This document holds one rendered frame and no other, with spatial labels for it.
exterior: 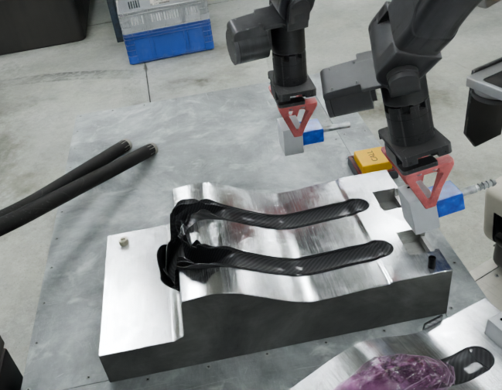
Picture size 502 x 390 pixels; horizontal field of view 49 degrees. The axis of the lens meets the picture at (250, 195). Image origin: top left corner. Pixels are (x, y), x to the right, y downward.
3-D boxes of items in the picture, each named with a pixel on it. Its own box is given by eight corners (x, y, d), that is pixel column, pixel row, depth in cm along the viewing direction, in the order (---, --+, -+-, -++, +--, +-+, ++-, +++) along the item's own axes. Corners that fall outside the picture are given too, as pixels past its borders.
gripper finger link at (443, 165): (412, 223, 74) (401, 162, 70) (394, 198, 80) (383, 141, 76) (462, 207, 74) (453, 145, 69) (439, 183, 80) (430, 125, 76)
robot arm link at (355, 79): (419, 72, 59) (406, 6, 62) (315, 96, 63) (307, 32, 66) (424, 119, 70) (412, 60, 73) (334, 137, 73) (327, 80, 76)
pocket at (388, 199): (397, 204, 95) (397, 186, 93) (409, 223, 91) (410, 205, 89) (371, 209, 95) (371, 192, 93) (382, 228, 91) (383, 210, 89)
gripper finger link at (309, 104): (281, 145, 98) (277, 97, 92) (274, 126, 104) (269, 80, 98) (319, 138, 98) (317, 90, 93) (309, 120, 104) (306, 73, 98)
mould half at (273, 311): (384, 209, 103) (387, 147, 95) (446, 313, 82) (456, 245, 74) (116, 261, 100) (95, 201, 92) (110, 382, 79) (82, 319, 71)
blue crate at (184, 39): (206, 31, 422) (202, 1, 409) (215, 50, 389) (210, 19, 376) (127, 46, 416) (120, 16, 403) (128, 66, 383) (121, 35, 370)
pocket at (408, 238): (422, 244, 87) (425, 227, 84) (437, 268, 82) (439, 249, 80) (394, 250, 86) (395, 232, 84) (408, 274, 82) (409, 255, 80)
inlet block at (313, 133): (345, 130, 107) (345, 105, 104) (353, 143, 103) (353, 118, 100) (279, 143, 106) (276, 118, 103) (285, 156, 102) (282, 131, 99)
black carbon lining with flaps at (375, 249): (363, 204, 94) (363, 157, 88) (399, 269, 81) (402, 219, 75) (159, 244, 92) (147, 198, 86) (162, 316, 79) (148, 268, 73)
